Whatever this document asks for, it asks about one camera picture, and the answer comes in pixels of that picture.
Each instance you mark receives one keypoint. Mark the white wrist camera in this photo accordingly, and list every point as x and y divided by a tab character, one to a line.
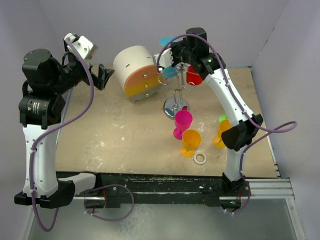
83	45
166	59

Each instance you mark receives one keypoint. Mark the orange wine glass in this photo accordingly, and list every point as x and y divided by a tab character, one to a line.
217	140
191	140

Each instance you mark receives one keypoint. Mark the chrome wine glass rack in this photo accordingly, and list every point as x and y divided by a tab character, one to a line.
176	103

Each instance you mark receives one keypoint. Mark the orange wine glass front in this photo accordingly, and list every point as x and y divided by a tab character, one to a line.
191	140

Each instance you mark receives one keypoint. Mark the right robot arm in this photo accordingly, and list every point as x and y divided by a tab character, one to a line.
195	50

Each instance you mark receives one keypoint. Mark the pink plastic wine glass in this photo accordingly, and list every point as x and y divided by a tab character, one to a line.
182	120

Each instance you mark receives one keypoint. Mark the green plastic wine glass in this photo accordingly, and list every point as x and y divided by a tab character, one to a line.
222	118

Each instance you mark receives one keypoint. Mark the orange wine glass right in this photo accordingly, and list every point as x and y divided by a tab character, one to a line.
217	140

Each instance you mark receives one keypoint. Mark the round white drawer cabinet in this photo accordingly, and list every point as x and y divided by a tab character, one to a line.
136	73

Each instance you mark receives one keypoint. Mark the red plastic wine glass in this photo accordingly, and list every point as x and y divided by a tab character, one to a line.
193	78

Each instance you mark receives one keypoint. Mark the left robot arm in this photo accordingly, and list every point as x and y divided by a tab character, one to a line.
40	112

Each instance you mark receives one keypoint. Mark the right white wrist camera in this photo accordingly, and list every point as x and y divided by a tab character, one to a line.
166	59

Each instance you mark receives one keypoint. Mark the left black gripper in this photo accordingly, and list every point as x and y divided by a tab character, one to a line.
103	74

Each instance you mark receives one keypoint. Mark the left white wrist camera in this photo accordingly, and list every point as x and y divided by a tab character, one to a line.
83	45

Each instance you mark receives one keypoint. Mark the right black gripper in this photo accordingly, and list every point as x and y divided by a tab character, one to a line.
174	47

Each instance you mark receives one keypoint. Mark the white tape roll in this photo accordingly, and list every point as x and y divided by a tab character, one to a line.
200	158

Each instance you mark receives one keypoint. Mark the black base frame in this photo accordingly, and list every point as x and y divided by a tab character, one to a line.
125	188

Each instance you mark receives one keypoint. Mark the blue plastic wine glass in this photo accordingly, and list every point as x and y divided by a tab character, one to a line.
168	72

